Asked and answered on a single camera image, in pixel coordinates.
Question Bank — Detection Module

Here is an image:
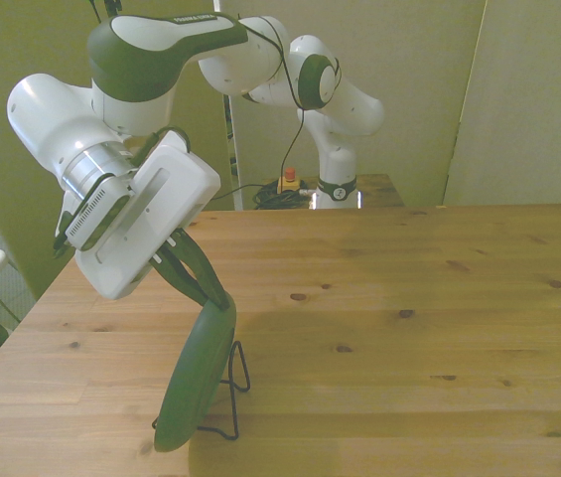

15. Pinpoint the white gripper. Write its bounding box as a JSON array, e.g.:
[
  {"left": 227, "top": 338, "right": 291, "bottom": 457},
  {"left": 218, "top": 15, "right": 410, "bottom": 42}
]
[{"left": 73, "top": 131, "right": 230, "bottom": 311}]

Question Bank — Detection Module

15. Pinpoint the teal round plate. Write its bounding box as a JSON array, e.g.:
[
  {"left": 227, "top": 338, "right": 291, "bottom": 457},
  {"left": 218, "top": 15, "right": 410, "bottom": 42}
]
[{"left": 153, "top": 291, "right": 238, "bottom": 453}]

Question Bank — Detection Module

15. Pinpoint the yellow emergency stop button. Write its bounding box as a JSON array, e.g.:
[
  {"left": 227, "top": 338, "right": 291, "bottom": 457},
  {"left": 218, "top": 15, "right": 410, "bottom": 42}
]
[{"left": 275, "top": 167, "right": 306, "bottom": 196}]

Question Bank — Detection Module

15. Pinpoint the coil of black cables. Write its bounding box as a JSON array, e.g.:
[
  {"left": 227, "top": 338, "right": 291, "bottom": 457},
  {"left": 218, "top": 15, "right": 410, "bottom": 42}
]
[{"left": 252, "top": 181, "right": 319, "bottom": 211}]

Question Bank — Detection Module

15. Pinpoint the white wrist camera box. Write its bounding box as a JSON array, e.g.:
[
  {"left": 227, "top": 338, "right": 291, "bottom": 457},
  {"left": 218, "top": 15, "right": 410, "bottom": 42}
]
[{"left": 64, "top": 171, "right": 132, "bottom": 251}]

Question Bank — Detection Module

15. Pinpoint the white upright post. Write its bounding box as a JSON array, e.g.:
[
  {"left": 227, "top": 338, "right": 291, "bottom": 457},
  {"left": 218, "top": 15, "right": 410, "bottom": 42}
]
[{"left": 222, "top": 93, "right": 242, "bottom": 211}]

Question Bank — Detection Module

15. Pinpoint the black wire plate stand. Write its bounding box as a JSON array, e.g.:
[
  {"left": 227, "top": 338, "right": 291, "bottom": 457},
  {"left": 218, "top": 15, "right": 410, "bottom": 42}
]
[{"left": 150, "top": 339, "right": 252, "bottom": 442}]

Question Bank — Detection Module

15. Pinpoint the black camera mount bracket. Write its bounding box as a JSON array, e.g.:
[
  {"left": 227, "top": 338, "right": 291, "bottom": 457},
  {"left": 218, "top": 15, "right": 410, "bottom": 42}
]
[{"left": 51, "top": 191, "right": 78, "bottom": 260}]

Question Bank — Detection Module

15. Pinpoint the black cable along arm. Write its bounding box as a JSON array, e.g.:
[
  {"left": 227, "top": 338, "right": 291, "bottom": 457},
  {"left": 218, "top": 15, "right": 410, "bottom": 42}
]
[{"left": 88, "top": 0, "right": 344, "bottom": 203}]

